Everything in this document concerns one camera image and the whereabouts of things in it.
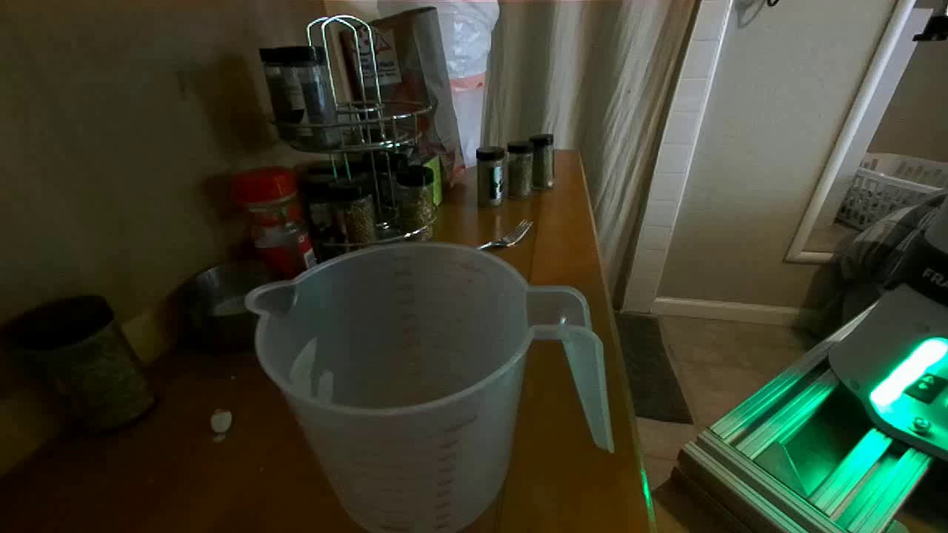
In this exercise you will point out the metal spoon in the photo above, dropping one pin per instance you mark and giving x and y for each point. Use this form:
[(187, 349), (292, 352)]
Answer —
[(507, 238)]

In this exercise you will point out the translucent plastic measuring jug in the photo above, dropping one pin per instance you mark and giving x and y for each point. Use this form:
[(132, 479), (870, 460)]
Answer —
[(416, 417)]

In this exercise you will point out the dark door mat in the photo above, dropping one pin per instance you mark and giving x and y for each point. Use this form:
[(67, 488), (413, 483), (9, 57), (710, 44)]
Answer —
[(652, 372)]

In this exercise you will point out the red-lid plastic container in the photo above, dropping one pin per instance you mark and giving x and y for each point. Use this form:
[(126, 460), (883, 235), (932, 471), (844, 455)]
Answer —
[(270, 223)]

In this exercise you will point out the small metal bowl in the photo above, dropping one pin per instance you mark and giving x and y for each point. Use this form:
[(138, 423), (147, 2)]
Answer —
[(222, 309)]

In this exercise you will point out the small white scrap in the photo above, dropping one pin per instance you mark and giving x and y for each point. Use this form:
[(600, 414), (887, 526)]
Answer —
[(219, 423)]

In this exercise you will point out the grey cloth pile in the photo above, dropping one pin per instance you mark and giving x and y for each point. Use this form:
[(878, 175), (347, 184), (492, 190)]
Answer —
[(859, 267)]

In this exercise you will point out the white laundry basket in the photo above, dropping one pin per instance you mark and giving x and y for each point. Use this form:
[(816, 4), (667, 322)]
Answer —
[(890, 189)]

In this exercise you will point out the white door frame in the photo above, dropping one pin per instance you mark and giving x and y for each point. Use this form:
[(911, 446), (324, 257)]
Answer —
[(683, 150)]

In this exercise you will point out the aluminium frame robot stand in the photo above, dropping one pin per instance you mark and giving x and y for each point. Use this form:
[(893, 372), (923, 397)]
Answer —
[(790, 446)]

